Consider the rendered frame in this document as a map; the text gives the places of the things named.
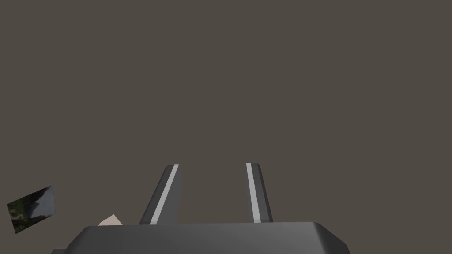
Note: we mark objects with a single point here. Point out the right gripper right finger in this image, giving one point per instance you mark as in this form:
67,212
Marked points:
257,197

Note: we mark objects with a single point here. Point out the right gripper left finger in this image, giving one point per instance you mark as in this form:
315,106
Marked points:
163,197

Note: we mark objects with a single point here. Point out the dark landscape wall picture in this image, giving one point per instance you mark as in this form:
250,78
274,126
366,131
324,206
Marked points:
32,209

